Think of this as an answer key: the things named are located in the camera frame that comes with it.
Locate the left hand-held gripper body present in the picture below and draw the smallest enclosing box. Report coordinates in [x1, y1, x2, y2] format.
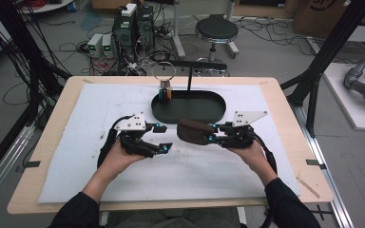
[113, 112, 160, 159]

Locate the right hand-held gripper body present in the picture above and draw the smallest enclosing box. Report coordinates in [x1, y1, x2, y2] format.
[218, 110, 269, 149]

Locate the brown leather pouch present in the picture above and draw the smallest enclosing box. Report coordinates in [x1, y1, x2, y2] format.
[176, 119, 216, 146]

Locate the black oval tray hook stand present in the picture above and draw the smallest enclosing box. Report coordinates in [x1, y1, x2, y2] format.
[150, 59, 228, 124]

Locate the key ring with coloured tags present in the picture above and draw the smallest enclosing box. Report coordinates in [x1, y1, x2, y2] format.
[152, 61, 177, 103]

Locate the person's left hand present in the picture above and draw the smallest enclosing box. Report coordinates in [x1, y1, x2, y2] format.
[103, 139, 147, 186]

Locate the person's right hand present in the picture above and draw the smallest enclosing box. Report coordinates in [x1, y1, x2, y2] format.
[227, 139, 270, 180]

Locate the white table mat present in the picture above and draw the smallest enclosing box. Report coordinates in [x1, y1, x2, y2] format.
[37, 83, 300, 203]

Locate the white table leg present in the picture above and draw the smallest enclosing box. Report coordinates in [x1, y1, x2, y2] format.
[170, 0, 186, 60]

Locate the grey power supply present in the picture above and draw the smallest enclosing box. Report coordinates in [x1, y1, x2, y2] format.
[102, 33, 115, 59]
[86, 32, 104, 58]

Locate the black round stool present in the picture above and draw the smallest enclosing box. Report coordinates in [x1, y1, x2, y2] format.
[195, 13, 240, 77]

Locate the black computer tower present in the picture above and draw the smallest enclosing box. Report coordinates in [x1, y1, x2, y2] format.
[136, 5, 156, 49]
[112, 12, 139, 62]

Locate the white floor platform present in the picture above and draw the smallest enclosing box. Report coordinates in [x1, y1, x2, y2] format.
[322, 62, 365, 131]

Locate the white box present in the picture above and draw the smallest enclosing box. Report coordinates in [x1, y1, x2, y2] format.
[121, 3, 138, 17]

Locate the brown cardboard box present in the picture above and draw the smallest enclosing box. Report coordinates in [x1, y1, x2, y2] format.
[293, 0, 355, 40]

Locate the white round table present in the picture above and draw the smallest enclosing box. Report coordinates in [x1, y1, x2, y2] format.
[15, 0, 75, 14]

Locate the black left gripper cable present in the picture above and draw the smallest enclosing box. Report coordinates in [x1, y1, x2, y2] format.
[96, 115, 134, 169]

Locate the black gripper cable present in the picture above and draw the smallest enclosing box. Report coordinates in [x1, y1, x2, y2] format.
[96, 115, 134, 169]
[251, 131, 279, 175]

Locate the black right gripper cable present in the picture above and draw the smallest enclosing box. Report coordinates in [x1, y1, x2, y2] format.
[251, 131, 279, 175]

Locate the aluminium rail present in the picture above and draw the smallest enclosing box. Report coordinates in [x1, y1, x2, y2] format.
[293, 104, 355, 228]
[0, 123, 36, 210]

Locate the black metal frame post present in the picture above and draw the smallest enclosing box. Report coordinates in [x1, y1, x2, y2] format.
[279, 0, 365, 137]

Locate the black cable bundle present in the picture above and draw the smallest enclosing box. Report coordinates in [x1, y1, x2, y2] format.
[0, 0, 72, 127]

